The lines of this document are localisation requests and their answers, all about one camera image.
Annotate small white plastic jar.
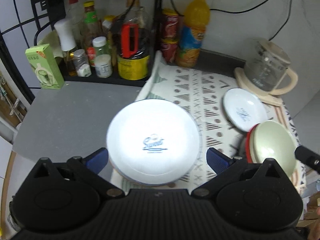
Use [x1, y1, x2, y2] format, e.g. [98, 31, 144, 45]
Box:
[94, 54, 113, 78]

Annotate pale green bowl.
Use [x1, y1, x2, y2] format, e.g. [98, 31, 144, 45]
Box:
[250, 120, 299, 178]

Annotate green tea box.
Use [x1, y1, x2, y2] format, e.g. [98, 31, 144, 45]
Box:
[25, 44, 65, 90]

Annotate black metal shelf rack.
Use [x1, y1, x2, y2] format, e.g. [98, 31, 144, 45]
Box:
[30, 0, 164, 87]

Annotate patterned fringed table mat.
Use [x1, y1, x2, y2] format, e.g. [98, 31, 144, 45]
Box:
[110, 50, 307, 193]

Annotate sauce bottle green label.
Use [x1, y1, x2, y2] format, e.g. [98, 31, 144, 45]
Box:
[83, 1, 103, 67]

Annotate red drink can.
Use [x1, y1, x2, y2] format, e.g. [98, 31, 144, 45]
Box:
[160, 39, 178, 64]
[162, 8, 180, 40]

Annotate orange juice bottle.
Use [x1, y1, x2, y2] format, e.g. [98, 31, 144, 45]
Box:
[175, 0, 210, 68]

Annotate oil bottle white spout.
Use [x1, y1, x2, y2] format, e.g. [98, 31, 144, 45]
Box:
[54, 19, 78, 77]

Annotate glass electric kettle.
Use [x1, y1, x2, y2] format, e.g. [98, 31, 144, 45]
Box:
[244, 38, 298, 96]

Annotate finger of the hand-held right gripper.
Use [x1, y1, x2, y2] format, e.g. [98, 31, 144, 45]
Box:
[294, 145, 320, 173]

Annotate large soy sauce bottle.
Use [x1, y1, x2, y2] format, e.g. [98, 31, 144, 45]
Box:
[111, 0, 150, 80]

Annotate small glass spice jar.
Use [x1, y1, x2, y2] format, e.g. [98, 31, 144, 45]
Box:
[73, 49, 92, 77]

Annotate cream kettle base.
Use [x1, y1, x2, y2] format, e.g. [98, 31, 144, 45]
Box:
[234, 67, 283, 107]

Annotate bottle with yellow cap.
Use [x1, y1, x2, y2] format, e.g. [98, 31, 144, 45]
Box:
[102, 15, 118, 55]

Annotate red and black bowl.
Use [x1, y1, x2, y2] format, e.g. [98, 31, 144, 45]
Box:
[239, 129, 257, 164]

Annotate clear bottle red cap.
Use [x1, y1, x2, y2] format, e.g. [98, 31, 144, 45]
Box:
[68, 0, 84, 45]

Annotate small white plate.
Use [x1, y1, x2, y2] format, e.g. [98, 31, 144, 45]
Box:
[223, 88, 268, 132]

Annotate clear bottle white cap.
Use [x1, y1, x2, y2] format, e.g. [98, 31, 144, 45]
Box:
[92, 37, 110, 58]

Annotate pale green open carton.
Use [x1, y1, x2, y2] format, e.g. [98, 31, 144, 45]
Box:
[37, 30, 64, 58]

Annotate white plate blue script print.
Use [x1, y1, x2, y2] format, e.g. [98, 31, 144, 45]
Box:
[107, 99, 200, 187]

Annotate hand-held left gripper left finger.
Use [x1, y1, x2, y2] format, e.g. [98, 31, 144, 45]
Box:
[32, 147, 125, 198]

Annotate black kettle power cable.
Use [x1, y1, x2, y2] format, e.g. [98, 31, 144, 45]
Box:
[269, 0, 298, 42]

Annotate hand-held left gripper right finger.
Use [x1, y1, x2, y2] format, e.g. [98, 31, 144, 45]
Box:
[191, 147, 287, 198]

